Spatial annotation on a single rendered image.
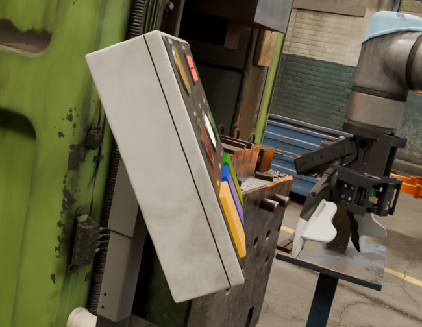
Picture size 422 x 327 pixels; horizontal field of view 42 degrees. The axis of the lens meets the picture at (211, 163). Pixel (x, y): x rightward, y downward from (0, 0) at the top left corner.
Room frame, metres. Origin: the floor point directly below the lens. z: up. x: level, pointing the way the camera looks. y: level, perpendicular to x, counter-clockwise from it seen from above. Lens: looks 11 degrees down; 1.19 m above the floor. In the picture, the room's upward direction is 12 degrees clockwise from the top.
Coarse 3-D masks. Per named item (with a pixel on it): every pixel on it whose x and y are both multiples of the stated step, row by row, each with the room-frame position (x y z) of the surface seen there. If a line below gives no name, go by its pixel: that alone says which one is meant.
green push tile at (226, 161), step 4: (224, 156) 0.83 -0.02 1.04; (228, 156) 0.83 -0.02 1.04; (224, 160) 0.80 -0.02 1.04; (228, 160) 0.80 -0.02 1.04; (224, 164) 0.78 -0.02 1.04; (228, 164) 0.78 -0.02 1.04; (232, 168) 0.84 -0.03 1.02; (232, 172) 0.81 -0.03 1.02; (232, 176) 0.78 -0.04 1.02; (236, 180) 0.83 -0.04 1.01; (236, 184) 0.81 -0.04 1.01; (236, 188) 0.78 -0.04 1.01; (240, 192) 0.83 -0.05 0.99; (240, 196) 0.81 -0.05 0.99; (240, 200) 0.78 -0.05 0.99
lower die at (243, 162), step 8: (224, 144) 1.27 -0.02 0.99; (232, 144) 1.27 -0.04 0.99; (240, 144) 1.26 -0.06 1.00; (232, 152) 1.21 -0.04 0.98; (240, 152) 1.25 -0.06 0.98; (248, 152) 1.29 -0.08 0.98; (256, 152) 1.34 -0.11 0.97; (232, 160) 1.21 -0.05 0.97; (240, 160) 1.25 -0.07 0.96; (248, 160) 1.30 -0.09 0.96; (256, 160) 1.35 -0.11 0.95; (240, 168) 1.26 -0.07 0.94; (248, 168) 1.31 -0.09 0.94; (240, 176) 1.27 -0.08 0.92
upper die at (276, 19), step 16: (192, 0) 1.24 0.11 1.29; (208, 0) 1.22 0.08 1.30; (224, 0) 1.20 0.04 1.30; (240, 0) 1.19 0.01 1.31; (256, 0) 1.17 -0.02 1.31; (272, 0) 1.24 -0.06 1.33; (288, 0) 1.33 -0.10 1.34; (208, 16) 1.30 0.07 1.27; (224, 16) 1.20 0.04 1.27; (240, 16) 1.19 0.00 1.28; (256, 16) 1.18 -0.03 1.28; (272, 16) 1.26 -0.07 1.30; (288, 16) 1.35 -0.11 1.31
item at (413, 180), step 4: (396, 176) 1.59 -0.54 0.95; (400, 176) 1.59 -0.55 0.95; (404, 176) 1.61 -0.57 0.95; (412, 176) 1.60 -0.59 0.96; (416, 176) 1.58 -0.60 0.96; (404, 180) 1.58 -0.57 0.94; (408, 180) 1.58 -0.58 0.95; (412, 180) 1.57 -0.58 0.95; (416, 180) 1.58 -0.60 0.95; (420, 180) 1.58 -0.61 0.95; (412, 184) 1.57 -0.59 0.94
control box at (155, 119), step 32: (160, 32) 0.56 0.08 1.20; (96, 64) 0.55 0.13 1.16; (128, 64) 0.55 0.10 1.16; (160, 64) 0.55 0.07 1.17; (128, 96) 0.55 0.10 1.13; (160, 96) 0.55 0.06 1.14; (192, 96) 0.66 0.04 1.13; (128, 128) 0.55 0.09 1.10; (160, 128) 0.55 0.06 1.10; (192, 128) 0.55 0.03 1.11; (128, 160) 0.55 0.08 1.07; (160, 160) 0.55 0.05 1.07; (192, 160) 0.55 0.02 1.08; (160, 192) 0.55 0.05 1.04; (192, 192) 0.55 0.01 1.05; (160, 224) 0.55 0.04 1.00; (192, 224) 0.55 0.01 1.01; (224, 224) 0.55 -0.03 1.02; (160, 256) 0.55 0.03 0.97; (192, 256) 0.55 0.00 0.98; (224, 256) 0.55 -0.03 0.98; (192, 288) 0.55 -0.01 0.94; (224, 288) 0.55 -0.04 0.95
